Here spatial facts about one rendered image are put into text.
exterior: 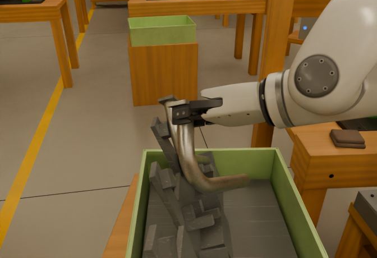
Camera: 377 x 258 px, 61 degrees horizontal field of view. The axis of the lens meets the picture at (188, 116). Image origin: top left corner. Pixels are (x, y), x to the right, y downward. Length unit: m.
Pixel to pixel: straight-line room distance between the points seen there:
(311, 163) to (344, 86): 0.80
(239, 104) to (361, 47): 0.18
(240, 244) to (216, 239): 0.11
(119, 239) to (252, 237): 0.37
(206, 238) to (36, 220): 1.60
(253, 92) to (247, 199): 0.58
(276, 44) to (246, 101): 1.12
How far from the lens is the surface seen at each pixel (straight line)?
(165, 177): 0.62
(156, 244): 0.50
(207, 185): 0.59
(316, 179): 1.21
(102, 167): 2.53
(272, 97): 0.46
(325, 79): 0.37
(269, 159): 1.04
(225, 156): 1.00
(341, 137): 1.21
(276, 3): 1.53
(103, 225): 2.11
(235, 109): 0.47
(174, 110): 0.57
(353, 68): 0.37
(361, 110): 0.45
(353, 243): 1.13
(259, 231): 0.92
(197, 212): 0.80
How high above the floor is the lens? 1.54
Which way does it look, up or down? 30 degrees down
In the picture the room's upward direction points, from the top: straight up
